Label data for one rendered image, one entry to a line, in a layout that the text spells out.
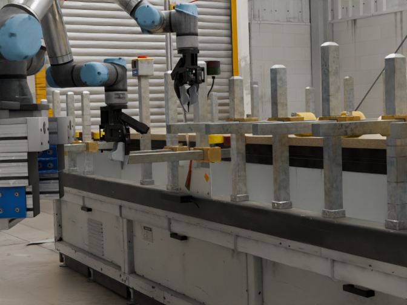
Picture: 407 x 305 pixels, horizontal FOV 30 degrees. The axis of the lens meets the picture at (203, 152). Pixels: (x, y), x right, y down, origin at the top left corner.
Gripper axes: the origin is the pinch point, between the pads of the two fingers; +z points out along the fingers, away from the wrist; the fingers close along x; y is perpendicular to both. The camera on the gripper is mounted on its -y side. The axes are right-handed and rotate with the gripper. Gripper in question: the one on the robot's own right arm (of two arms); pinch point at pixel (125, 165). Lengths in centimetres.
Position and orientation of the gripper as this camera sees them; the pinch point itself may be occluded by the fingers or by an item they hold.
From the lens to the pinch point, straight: 252.2
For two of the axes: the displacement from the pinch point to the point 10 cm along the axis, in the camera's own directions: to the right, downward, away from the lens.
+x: 4.6, 0.3, -8.9
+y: -8.9, 0.5, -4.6
